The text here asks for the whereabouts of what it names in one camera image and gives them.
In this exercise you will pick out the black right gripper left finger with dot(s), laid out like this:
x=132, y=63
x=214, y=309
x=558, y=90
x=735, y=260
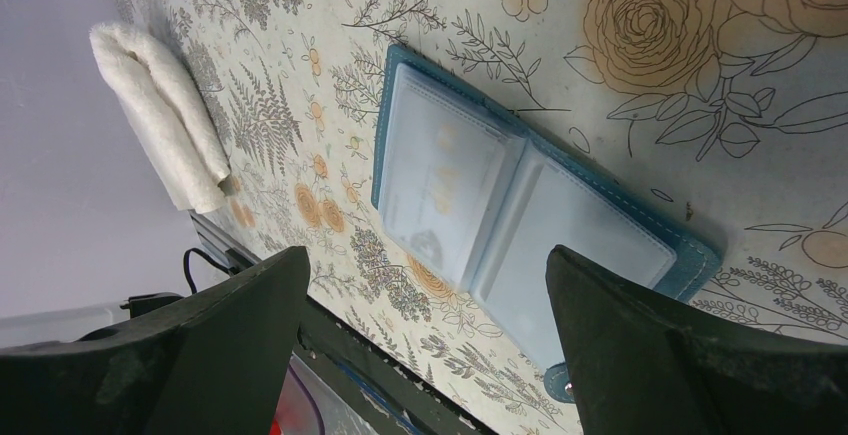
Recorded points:
x=210, y=363

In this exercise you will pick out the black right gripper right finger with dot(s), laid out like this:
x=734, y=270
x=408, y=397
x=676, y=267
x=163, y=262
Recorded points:
x=638, y=362

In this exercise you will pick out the blue card holder wallet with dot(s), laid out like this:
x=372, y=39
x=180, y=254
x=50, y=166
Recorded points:
x=480, y=198

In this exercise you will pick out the white folded towel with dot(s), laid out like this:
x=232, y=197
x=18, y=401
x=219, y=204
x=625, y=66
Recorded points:
x=166, y=112

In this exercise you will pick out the floral patterned table mat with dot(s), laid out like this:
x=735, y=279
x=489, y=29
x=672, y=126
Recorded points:
x=729, y=116

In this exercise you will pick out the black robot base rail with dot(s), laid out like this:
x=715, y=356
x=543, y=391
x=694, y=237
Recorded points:
x=385, y=393

